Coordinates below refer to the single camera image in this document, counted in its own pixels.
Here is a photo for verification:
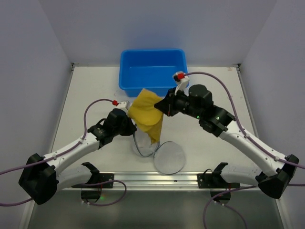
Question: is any yellow bra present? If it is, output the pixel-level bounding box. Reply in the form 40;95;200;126
128;88;163;144

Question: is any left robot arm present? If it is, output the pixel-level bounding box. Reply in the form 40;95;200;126
19;108;136;205

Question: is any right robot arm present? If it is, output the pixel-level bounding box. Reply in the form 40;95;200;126
154;84;299;199

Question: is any blue plastic tub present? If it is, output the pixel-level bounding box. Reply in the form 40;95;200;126
118;49;187;97

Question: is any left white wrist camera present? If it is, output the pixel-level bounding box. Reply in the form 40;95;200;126
112;100;131;112

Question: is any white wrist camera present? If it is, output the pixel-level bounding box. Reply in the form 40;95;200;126
112;100;131;112
173;72;190;95

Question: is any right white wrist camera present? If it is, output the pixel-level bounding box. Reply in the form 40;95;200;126
173;72;190;95

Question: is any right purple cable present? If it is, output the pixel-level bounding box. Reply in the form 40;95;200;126
183;71;305;229

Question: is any purple cable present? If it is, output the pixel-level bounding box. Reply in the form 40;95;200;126
0;98;127;207
183;71;305;229

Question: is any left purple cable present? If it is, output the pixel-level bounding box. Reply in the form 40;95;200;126
0;98;127;207

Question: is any aluminium mounting rail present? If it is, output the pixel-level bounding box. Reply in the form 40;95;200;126
71;170;260;191

